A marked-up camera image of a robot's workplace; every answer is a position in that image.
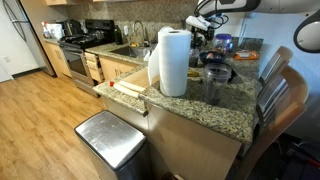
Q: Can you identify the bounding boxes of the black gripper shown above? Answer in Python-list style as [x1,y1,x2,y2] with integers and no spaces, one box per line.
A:
[191,25,215,51]

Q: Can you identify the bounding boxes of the dark dish soap bottle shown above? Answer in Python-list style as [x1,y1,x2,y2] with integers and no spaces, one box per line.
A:
[114,24,124,46]

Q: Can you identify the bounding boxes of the white spray bottle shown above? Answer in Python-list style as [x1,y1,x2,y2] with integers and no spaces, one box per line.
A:
[41,21,51,39]

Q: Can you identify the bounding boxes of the clear jar with purple lid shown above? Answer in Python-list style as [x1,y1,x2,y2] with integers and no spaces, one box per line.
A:
[213,33,235,54]

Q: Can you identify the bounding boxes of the small yellow object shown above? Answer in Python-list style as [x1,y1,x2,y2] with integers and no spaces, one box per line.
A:
[187,69,202,79]

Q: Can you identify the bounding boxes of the white paper towel roll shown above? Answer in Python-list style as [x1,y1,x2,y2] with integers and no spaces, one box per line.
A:
[147,25,193,98]

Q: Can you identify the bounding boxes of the clear grey plastic tumbler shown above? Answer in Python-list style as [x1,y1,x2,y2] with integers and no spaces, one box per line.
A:
[203,62,233,106]

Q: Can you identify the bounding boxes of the black plastic tray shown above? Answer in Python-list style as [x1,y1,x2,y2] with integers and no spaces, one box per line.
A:
[199,64,239,84]

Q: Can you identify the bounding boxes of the orange snack package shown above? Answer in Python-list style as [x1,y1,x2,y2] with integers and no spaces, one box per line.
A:
[232,49,260,62]

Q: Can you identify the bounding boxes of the chrome gooseneck faucet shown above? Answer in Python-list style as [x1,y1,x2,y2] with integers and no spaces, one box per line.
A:
[132,19,150,48]

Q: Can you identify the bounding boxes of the wooden cutting board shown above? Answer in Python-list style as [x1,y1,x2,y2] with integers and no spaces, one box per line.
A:
[113,66,161,99]

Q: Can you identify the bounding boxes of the steel kitchen sink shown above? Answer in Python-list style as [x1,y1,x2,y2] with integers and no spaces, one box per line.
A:
[109,44,152,58]

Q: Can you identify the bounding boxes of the wooden slat-back chair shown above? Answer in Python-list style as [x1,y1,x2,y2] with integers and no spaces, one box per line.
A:
[229,64,310,180]
[258,45,294,101]

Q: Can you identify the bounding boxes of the beige cabinet with drawers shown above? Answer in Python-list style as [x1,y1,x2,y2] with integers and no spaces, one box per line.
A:
[84,49,148,84]

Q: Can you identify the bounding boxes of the beige counter base cabinet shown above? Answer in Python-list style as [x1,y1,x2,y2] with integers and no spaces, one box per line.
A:
[101,94,243,180]

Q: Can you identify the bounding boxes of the black and steel stove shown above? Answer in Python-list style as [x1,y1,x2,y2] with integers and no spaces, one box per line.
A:
[59,18,116,98]

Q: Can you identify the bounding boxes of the black coffee maker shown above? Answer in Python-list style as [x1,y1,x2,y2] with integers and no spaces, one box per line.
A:
[61,18,84,37]

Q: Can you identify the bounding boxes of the stainless steel trash can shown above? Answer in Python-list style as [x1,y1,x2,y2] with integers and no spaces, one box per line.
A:
[73,109,153,180]

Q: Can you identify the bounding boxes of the white countertop appliance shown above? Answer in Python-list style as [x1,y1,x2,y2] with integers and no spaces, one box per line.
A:
[46,22,65,41]

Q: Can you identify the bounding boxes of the stainless steel refrigerator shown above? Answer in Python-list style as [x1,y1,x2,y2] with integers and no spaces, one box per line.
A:
[2,0,56,77]

